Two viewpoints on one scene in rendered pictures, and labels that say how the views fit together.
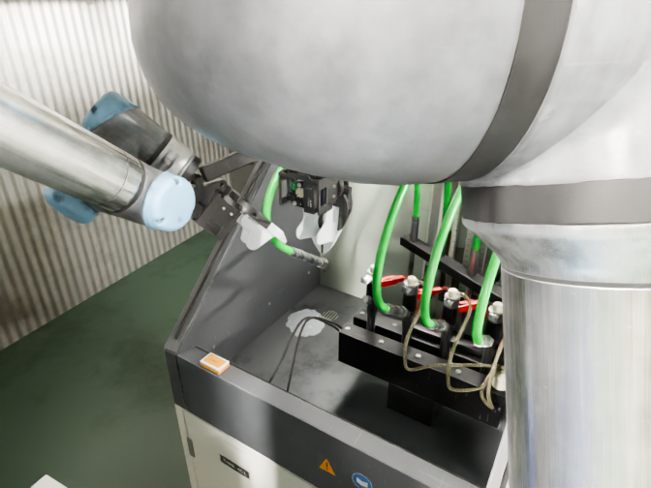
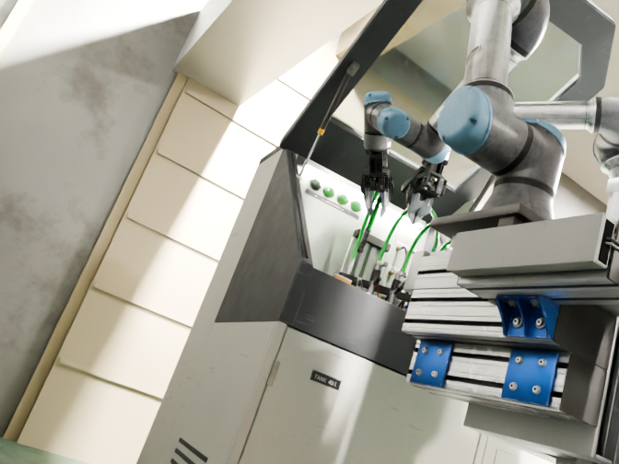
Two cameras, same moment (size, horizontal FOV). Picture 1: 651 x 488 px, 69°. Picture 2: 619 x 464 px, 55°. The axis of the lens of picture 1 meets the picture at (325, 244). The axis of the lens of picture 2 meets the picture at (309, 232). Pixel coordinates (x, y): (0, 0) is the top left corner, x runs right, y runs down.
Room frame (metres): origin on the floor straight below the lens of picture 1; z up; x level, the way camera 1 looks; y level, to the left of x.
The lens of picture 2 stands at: (-0.10, 1.49, 0.58)
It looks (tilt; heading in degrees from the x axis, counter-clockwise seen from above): 17 degrees up; 308
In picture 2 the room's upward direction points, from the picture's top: 20 degrees clockwise
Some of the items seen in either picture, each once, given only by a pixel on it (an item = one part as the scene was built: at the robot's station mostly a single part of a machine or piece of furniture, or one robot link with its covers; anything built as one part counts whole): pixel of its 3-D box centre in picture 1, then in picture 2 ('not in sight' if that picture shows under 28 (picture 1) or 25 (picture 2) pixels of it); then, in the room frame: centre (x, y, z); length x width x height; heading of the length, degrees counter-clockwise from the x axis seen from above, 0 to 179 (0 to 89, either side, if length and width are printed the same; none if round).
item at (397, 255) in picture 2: not in sight; (401, 275); (0.90, -0.44, 1.20); 0.13 x 0.03 x 0.31; 58
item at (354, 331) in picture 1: (420, 375); not in sight; (0.74, -0.20, 0.91); 0.34 x 0.10 x 0.15; 58
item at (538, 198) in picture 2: not in sight; (518, 213); (0.24, 0.43, 1.09); 0.15 x 0.15 x 0.10
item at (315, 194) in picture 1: (315, 167); (430, 178); (0.66, 0.02, 1.38); 0.09 x 0.08 x 0.12; 148
